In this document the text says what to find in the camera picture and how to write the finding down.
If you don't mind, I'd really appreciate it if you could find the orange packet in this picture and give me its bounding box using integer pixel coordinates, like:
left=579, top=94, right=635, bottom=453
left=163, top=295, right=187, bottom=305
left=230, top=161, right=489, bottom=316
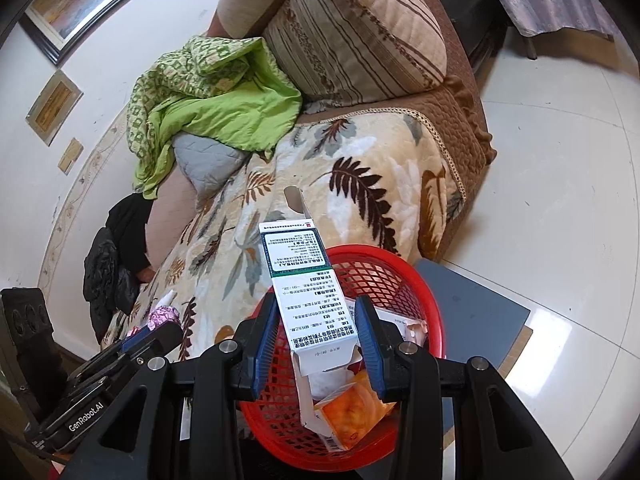
left=319, top=379, right=397, bottom=452

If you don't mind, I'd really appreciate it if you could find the striped beige pillow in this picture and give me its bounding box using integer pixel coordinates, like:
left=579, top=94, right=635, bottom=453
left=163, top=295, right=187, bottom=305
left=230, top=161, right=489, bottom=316
left=262, top=0, right=447, bottom=103

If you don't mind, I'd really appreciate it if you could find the dark carved wooden furniture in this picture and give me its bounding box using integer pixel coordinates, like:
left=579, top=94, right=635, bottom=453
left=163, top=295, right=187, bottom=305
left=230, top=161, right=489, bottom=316
left=0, top=287, right=68, bottom=411

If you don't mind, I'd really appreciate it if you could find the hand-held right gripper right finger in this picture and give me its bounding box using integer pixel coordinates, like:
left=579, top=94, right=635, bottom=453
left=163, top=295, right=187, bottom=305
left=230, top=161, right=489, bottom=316
left=354, top=295, right=573, bottom=480

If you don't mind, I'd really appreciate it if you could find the green patterned quilt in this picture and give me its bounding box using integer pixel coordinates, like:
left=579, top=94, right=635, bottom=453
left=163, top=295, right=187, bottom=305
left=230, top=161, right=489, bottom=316
left=124, top=35, right=303, bottom=198

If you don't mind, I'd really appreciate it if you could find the brown quilted sofa cover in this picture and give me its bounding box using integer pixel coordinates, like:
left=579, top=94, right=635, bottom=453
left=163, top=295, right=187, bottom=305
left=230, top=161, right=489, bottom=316
left=295, top=0, right=496, bottom=261

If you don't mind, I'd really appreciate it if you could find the black table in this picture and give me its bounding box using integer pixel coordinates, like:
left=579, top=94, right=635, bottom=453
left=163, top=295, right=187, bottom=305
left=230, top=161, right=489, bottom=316
left=435, top=0, right=508, bottom=68

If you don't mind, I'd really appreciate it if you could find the blue grey stool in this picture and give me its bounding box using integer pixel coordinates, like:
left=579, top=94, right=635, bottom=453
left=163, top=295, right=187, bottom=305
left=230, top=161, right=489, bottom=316
left=414, top=259, right=532, bottom=441

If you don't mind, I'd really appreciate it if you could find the white plastic wrapper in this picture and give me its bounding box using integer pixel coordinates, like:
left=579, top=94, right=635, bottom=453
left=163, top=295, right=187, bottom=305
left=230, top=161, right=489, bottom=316
left=345, top=300, right=429, bottom=348

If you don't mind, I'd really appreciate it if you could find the leaf print blanket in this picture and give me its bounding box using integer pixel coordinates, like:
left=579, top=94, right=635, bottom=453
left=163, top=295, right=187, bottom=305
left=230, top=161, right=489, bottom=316
left=100, top=109, right=468, bottom=441

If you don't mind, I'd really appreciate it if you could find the white green medicine box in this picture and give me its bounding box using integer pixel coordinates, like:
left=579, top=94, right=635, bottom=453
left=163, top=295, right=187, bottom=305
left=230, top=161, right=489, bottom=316
left=258, top=186, right=367, bottom=431

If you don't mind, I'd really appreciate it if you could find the brown sofa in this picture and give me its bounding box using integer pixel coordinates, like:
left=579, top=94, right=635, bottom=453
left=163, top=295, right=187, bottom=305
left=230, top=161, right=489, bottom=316
left=142, top=0, right=496, bottom=281

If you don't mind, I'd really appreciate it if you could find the black jacket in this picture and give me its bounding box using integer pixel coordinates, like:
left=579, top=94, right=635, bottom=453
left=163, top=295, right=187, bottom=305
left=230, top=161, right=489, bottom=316
left=82, top=192, right=153, bottom=343

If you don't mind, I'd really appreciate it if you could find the small wall plaque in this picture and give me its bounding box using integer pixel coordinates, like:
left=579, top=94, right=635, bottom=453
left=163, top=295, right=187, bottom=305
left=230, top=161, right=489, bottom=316
left=58, top=137, right=84, bottom=176

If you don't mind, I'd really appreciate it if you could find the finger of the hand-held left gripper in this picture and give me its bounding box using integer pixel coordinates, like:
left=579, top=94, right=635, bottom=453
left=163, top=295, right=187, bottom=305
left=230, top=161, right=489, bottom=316
left=117, top=319, right=183, bottom=361

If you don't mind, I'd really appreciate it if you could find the large wall plaque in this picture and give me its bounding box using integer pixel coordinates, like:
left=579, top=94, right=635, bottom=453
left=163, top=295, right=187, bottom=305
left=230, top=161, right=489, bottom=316
left=25, top=70, right=83, bottom=147

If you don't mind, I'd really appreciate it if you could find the red plastic mesh basket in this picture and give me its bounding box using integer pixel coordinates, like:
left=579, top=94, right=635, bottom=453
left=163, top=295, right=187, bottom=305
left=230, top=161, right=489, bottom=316
left=235, top=245, right=446, bottom=471

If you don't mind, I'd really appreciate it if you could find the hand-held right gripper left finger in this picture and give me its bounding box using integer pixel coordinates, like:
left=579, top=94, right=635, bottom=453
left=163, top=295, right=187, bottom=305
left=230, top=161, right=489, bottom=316
left=62, top=299, right=281, bottom=480

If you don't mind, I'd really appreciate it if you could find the grey quilted cushion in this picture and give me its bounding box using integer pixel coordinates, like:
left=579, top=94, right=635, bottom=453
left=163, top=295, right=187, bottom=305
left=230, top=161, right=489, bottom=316
left=171, top=132, right=251, bottom=196

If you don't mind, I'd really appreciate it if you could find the pink foil wrapper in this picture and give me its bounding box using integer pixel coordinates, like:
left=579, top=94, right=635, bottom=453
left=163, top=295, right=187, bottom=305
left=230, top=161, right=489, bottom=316
left=149, top=306, right=184, bottom=332

